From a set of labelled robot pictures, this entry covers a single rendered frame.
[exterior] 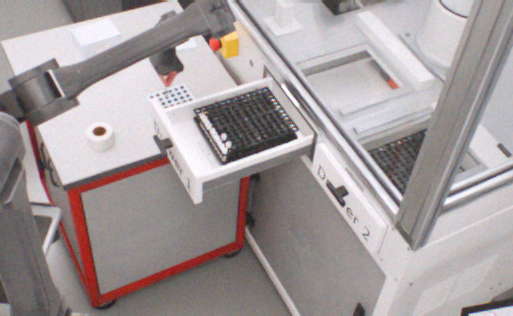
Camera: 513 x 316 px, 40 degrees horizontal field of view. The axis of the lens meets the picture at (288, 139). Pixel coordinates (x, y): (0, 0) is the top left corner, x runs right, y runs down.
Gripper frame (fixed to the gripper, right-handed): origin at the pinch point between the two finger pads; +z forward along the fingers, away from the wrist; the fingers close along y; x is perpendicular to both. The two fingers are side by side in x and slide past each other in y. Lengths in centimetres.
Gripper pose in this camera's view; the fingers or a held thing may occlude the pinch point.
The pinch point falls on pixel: (166, 82)
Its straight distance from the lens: 199.4
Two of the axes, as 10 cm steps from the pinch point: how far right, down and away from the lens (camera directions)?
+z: -1.0, 6.7, 7.3
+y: -5.1, -6.7, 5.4
